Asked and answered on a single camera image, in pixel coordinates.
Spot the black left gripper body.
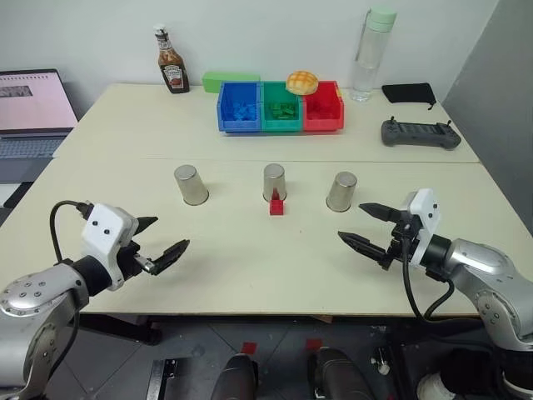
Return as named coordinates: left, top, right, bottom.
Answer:
left=117, top=219, right=157, bottom=282

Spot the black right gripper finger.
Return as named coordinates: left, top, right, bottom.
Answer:
left=358, top=202, right=401, bottom=223
left=337, top=231, right=387, bottom=263

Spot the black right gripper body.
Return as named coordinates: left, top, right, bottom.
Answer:
left=376, top=207, right=422, bottom=273

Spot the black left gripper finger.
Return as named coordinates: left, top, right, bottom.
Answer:
left=134, top=215, right=160, bottom=238
left=147, top=238, right=192, bottom=278

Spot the steel cup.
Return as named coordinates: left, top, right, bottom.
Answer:
left=173, top=163, right=210, bottom=207
left=262, top=162, right=289, bottom=203
left=325, top=171, right=359, bottom=213

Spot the grey handheld remote controller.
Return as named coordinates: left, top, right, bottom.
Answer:
left=379, top=115, right=463, bottom=149

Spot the red toy brick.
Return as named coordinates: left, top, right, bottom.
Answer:
left=268, top=187, right=288, bottom=217

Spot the red plastic bin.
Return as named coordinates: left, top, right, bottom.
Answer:
left=301, top=80, right=346, bottom=133

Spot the black fabric pouch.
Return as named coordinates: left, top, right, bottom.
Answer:
left=381, top=82, right=437, bottom=111

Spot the blue plastic bin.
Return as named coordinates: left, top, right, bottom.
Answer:
left=216, top=81, right=264, bottom=136

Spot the green plastic bin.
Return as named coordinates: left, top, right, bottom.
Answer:
left=260, top=80, right=305, bottom=134

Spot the dark rounded shape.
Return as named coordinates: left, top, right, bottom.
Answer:
left=307, top=346, right=372, bottom=400
left=209, top=352, right=260, bottom=400

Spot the green toy bricks pile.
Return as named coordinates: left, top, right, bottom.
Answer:
left=267, top=100, right=298, bottom=118

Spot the clear bottle with green cap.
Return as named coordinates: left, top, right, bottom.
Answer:
left=349, top=5, right=398, bottom=103

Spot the yellow melon bread bun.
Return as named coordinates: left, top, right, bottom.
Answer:
left=285, top=69, right=321, bottom=98

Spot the blue toy bricks pile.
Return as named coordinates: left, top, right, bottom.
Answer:
left=232, top=100, right=258, bottom=123

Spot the white round object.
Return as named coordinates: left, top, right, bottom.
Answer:
left=416, top=372, right=456, bottom=400

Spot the ketchup bottle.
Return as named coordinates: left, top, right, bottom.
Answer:
left=152, top=24, right=192, bottom=95

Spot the green rectangular box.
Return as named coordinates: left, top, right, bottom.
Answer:
left=202, top=70, right=262, bottom=95

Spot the grey laptop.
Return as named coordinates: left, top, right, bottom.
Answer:
left=0, top=67, right=80, bottom=185

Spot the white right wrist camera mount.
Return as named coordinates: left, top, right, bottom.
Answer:
left=401, top=187, right=443, bottom=268

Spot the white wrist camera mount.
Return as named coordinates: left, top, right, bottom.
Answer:
left=80, top=202, right=141, bottom=292
left=401, top=187, right=443, bottom=268

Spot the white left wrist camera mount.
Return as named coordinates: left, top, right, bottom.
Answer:
left=80, top=202, right=141, bottom=292

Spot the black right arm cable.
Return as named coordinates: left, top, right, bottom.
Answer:
left=399, top=224, right=457, bottom=323

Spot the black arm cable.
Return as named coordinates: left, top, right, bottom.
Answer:
left=49, top=200, right=93, bottom=266
left=399, top=224, right=457, bottom=323

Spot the black table frame bar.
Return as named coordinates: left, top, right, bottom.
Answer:
left=78, top=313, right=164, bottom=346

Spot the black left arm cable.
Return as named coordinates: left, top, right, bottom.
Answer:
left=49, top=200, right=93, bottom=266

